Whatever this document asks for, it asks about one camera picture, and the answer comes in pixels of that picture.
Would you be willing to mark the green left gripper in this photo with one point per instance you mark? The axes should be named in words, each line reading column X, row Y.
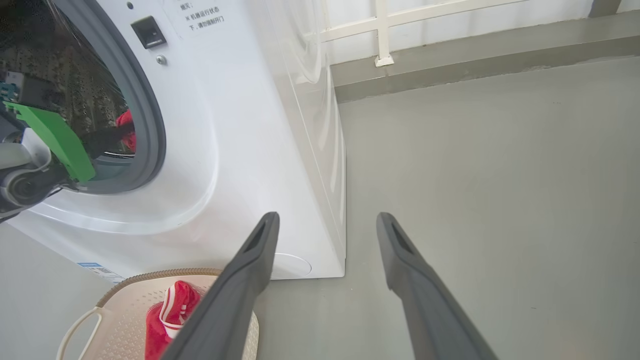
column 55, row 137

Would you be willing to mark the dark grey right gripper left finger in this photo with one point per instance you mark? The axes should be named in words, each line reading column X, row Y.
column 225, row 305

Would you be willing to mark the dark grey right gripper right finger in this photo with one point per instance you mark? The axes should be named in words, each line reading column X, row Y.
column 430, row 310

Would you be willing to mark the red white striped garment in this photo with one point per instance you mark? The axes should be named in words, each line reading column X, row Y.
column 172, row 310

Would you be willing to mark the washing machine drum interior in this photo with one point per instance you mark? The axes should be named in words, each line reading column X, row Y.
column 75, row 75

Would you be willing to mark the cream perforated laundry basket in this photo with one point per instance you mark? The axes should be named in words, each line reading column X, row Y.
column 120, row 320

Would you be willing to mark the white front-load washing machine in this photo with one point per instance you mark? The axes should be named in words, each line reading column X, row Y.
column 240, row 150

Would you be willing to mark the blue energy label sticker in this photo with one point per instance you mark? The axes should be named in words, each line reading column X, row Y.
column 100, row 271

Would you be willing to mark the black text instruction label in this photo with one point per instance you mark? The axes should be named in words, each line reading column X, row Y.
column 202, row 17

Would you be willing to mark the white metal railing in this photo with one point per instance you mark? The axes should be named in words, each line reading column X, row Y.
column 382, row 35

